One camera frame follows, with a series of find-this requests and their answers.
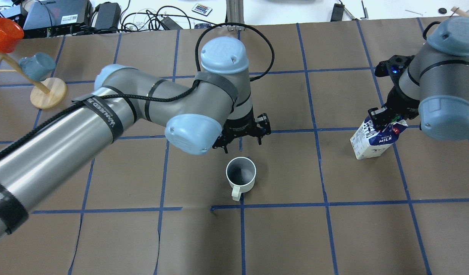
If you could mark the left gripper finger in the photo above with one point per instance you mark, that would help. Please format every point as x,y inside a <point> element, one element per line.
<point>221,142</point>
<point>263,127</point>

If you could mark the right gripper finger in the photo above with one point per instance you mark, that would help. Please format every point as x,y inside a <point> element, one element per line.
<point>405,116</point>
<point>380,117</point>

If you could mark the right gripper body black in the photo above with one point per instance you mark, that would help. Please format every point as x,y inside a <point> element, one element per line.
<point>398,101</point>

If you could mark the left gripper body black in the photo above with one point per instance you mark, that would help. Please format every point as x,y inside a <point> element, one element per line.
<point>239,125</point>

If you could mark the blue white milk carton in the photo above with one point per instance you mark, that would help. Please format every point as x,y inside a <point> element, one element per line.
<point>367,142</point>

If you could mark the white mug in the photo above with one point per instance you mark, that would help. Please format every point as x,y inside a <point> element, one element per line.
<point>241,174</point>

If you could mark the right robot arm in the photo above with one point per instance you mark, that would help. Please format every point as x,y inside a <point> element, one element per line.
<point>432,85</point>

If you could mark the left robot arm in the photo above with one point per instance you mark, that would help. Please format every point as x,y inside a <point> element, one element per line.
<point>216,109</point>

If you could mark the brown paper table cover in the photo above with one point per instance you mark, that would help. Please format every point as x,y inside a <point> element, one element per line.
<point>145,207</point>

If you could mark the black power adapter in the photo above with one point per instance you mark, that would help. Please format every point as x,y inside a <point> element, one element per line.
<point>337,12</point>

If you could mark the white remote control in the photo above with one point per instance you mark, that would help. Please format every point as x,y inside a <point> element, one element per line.
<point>201,9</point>

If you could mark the black power brick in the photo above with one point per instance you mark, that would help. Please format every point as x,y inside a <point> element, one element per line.
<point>107,15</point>

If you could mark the wooden mug tree stand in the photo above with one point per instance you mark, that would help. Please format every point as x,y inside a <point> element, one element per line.
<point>45,94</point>

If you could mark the light blue mug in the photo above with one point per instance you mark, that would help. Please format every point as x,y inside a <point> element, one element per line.
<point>38,66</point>

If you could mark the black computer box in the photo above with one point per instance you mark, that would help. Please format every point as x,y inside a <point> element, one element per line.
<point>50,18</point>

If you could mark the orange mug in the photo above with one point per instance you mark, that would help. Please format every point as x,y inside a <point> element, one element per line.
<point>11,34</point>

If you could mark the aluminium frame post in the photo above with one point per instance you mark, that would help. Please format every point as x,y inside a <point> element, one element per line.
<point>235,11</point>

